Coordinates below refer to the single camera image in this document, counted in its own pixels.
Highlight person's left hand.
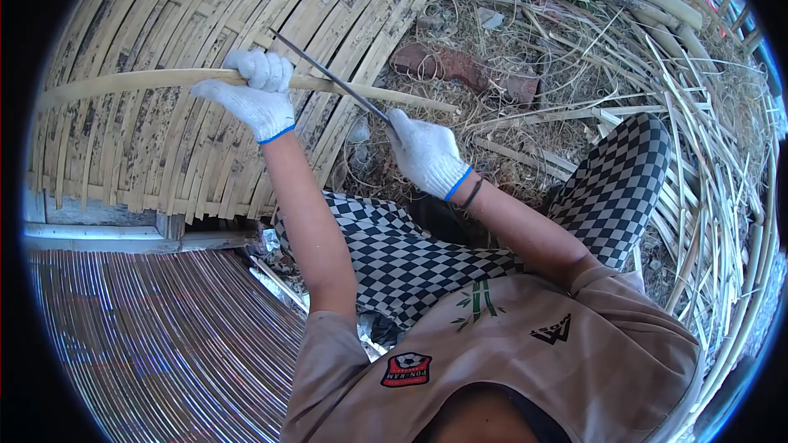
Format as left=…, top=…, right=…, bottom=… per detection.
left=190, top=49, right=297, bottom=145

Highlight person's right fingers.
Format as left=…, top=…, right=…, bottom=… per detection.
left=385, top=107, right=422, bottom=147

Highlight person's left thumb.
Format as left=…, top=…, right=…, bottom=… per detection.
left=190, top=79, right=246, bottom=107

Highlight black wrist band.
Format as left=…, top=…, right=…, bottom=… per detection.
left=460, top=177, right=485, bottom=210

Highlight woven bamboo mat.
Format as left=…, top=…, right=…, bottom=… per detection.
left=27, top=0, right=433, bottom=224

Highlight weathered wooden beam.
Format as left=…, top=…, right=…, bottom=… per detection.
left=23, top=221, right=259, bottom=254

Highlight slatted bamboo platform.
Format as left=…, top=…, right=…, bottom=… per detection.
left=26, top=249, right=309, bottom=443

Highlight person's body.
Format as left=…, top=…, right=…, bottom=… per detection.
left=280, top=265, right=704, bottom=443

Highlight red brick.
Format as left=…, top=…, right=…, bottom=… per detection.
left=390, top=42, right=541, bottom=106

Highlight person's left fingers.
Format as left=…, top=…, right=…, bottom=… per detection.
left=223, top=49, right=295, bottom=94

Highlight long bamboo strip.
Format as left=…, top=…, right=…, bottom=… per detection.
left=37, top=68, right=460, bottom=114

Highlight person's legs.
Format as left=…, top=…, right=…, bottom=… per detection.
left=274, top=112, right=673, bottom=331

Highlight person's right hand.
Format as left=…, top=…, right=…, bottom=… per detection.
left=385, top=107, right=474, bottom=203

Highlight thin metal knife blade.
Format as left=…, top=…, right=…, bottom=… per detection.
left=268, top=27, right=395, bottom=127

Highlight pile of split bamboo strips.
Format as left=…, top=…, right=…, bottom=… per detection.
left=406, top=0, right=786, bottom=443

